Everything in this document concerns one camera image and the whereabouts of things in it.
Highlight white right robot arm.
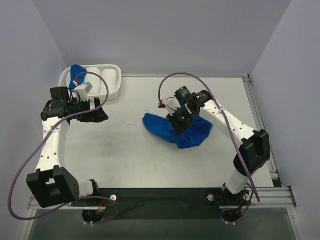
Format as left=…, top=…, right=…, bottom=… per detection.
left=161, top=86, right=271, bottom=205

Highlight aluminium rail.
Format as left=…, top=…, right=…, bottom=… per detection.
left=242, top=74, right=284, bottom=188
left=27, top=187, right=297, bottom=210

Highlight right rolled white towel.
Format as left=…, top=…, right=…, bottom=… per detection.
left=101, top=69, right=117, bottom=95

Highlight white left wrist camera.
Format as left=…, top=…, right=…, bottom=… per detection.
left=71, top=82, right=93, bottom=101

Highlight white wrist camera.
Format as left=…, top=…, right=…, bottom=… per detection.
left=158, top=97, right=181, bottom=115
left=71, top=82, right=93, bottom=101

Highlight rolled white towel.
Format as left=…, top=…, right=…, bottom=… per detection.
left=101, top=69, right=117, bottom=95
left=84, top=67, right=102, bottom=96

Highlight aluminium front rail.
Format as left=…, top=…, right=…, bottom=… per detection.
left=27, top=187, right=297, bottom=210

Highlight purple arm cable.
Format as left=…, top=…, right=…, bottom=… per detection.
left=9, top=71, right=121, bottom=223
left=157, top=72, right=261, bottom=223

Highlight white plastic mesh basket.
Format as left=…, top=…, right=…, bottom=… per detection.
left=58, top=64, right=122, bottom=102

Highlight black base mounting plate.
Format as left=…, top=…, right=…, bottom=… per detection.
left=71, top=187, right=253, bottom=224

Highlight blue towel pile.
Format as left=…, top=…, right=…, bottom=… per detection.
left=142, top=113, right=214, bottom=149

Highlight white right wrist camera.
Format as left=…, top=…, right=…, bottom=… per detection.
left=158, top=97, right=181, bottom=115

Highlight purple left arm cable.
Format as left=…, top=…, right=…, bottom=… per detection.
left=9, top=71, right=121, bottom=223

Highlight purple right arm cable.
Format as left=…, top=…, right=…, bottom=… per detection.
left=157, top=72, right=261, bottom=223

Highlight aluminium right side rail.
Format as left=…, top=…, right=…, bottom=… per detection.
left=242, top=74, right=284, bottom=188

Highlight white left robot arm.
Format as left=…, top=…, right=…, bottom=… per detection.
left=26, top=83, right=109, bottom=208

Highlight middle rolled white towel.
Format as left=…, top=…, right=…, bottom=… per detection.
left=84, top=67, right=102, bottom=96

